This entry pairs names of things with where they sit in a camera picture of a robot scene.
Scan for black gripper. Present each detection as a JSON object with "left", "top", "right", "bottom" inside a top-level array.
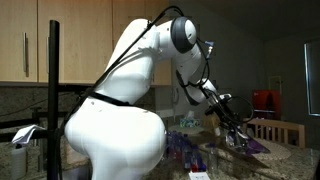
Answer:
[{"left": 205, "top": 93, "right": 242, "bottom": 134}]

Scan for red 3D printer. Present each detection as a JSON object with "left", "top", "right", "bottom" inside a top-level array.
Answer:
[{"left": 252, "top": 90, "right": 281, "bottom": 120}]

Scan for crumpled white paper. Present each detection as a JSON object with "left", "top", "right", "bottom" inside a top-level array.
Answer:
[{"left": 12, "top": 125, "right": 43, "bottom": 145}]

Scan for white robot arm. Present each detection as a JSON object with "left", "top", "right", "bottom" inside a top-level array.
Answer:
[{"left": 65, "top": 17, "right": 227, "bottom": 180}]

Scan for wooden upper cabinets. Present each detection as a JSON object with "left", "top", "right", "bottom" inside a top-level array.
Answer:
[{"left": 0, "top": 0, "right": 169, "bottom": 84}]

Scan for white paper card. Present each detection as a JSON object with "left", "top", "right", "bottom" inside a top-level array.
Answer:
[{"left": 188, "top": 172, "right": 211, "bottom": 180}]

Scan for white plastic jug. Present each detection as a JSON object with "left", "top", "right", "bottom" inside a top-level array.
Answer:
[{"left": 11, "top": 144, "right": 27, "bottom": 180}]

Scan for wooden chair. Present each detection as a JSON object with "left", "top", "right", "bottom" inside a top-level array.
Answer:
[{"left": 243, "top": 118, "right": 306, "bottom": 148}]

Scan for black vertical pole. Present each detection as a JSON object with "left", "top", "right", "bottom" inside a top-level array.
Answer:
[{"left": 47, "top": 20, "right": 60, "bottom": 180}]

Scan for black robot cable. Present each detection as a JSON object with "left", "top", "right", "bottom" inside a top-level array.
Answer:
[{"left": 55, "top": 5, "right": 185, "bottom": 180}]

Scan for round woven placemat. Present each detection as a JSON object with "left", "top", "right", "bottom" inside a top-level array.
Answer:
[{"left": 254, "top": 139, "right": 291, "bottom": 160}]

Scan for tissue box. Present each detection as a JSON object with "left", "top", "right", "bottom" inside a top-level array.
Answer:
[{"left": 180, "top": 111, "right": 201, "bottom": 127}]

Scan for purple clear plastic pack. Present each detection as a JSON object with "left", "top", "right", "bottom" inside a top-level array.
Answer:
[{"left": 225, "top": 130, "right": 271, "bottom": 157}]

